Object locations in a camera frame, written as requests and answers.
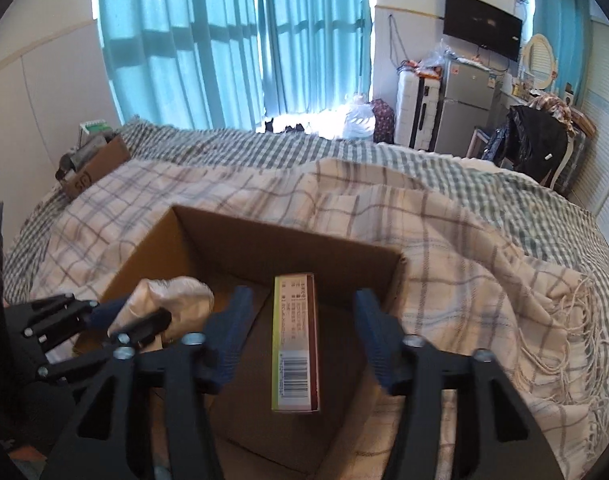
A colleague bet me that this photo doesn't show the cream lace cloth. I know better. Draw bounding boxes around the cream lace cloth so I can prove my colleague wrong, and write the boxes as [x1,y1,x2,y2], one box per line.
[107,276,214,351]

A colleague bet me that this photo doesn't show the medicine box with barcode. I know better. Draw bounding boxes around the medicine box with barcode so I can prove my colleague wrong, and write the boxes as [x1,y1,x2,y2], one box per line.
[271,273,320,414]

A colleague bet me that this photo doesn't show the beige plaid blanket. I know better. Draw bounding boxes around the beige plaid blanket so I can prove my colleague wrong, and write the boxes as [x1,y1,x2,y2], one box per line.
[58,168,605,479]

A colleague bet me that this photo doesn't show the large cardboard box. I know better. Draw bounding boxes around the large cardboard box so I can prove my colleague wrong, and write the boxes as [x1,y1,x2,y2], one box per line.
[102,205,405,479]

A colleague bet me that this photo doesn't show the small cardboard box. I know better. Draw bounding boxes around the small cardboard box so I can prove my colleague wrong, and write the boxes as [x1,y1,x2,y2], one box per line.
[55,120,131,200]

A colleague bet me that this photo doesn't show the green checked bed sheet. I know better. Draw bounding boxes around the green checked bed sheet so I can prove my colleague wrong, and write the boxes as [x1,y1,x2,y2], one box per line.
[4,118,609,442]

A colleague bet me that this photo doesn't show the dark patterned bag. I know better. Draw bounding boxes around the dark patterned bag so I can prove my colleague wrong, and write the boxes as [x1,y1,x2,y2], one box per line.
[371,99,396,144]

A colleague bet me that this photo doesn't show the black shoes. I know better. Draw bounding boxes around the black shoes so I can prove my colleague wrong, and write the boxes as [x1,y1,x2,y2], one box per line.
[263,118,305,134]

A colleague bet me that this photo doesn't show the large water jug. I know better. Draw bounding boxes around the large water jug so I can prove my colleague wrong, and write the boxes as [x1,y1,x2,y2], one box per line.
[341,94,376,140]

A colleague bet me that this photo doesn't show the white suitcase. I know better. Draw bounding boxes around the white suitcase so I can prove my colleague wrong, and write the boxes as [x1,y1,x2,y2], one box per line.
[393,68,441,151]

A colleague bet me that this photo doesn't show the chair with black jacket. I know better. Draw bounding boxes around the chair with black jacket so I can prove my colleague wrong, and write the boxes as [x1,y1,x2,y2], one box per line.
[481,93,597,198]

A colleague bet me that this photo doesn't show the silver small refrigerator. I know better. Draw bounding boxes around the silver small refrigerator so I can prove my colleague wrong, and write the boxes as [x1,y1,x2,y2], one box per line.
[431,60,497,157]

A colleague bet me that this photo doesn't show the white wardrobe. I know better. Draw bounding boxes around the white wardrobe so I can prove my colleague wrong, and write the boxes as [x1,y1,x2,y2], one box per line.
[571,20,609,246]

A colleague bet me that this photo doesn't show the teal window curtain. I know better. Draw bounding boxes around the teal window curtain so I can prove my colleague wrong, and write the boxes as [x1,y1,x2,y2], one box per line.
[94,0,372,130]

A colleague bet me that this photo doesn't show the white oval mirror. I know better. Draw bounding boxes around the white oval mirror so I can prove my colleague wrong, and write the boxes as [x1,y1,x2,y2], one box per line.
[521,34,557,90]

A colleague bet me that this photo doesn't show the teal right curtain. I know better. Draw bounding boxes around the teal right curtain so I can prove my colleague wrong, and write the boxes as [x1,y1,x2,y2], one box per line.
[533,0,592,105]

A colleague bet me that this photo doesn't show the black wall television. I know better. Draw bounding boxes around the black wall television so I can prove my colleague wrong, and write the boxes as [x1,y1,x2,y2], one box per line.
[443,0,523,62]

